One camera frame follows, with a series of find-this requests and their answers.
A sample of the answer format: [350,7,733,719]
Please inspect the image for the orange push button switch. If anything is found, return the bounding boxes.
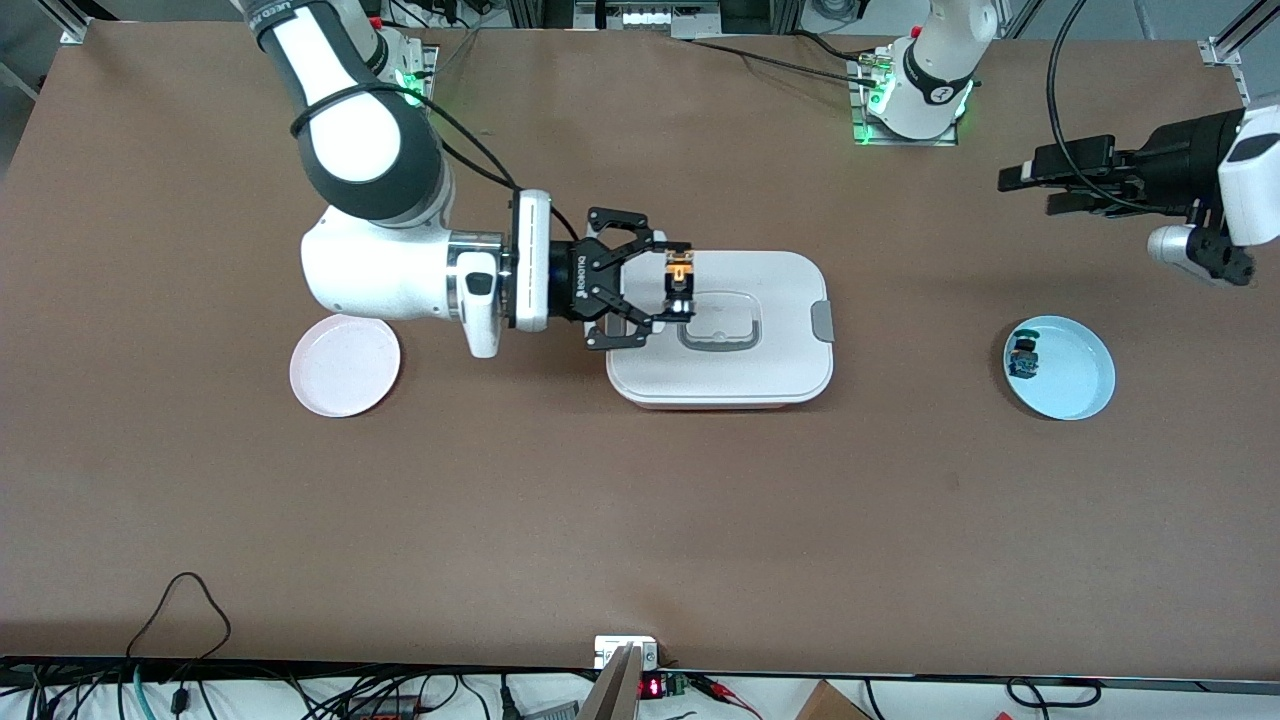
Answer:
[664,252,696,321]

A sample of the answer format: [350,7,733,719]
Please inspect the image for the white lunch box grey clips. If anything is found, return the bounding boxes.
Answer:
[605,250,835,411]

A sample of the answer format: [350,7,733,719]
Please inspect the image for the brown cardboard box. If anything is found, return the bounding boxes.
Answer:
[795,680,871,720]

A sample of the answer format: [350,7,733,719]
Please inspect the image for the light blue round plate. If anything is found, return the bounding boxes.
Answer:
[1003,316,1117,421]

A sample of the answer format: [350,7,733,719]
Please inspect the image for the metal equipment rack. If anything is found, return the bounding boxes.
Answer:
[505,0,806,41]

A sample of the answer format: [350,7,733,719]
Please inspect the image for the pink round plate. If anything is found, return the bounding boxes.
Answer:
[289,312,403,418]

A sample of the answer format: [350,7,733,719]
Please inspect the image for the aluminium profile bar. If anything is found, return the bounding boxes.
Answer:
[580,643,647,720]

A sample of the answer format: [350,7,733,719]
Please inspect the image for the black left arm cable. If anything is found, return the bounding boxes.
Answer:
[1045,0,1216,217]

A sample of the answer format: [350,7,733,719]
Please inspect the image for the aluminium frame profile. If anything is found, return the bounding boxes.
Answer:
[1200,0,1280,101]
[55,0,106,46]

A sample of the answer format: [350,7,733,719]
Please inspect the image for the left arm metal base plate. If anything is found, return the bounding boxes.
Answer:
[850,50,976,147]

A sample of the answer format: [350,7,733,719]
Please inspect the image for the black cable to base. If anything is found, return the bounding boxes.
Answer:
[680,30,886,87]

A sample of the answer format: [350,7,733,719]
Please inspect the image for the white metal bracket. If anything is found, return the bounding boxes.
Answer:
[594,636,661,671]

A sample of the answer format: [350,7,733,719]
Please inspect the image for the black cable coil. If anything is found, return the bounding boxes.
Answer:
[1005,677,1103,710]

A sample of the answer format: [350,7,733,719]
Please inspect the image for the thin black cable loop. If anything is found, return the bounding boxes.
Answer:
[125,572,233,663]

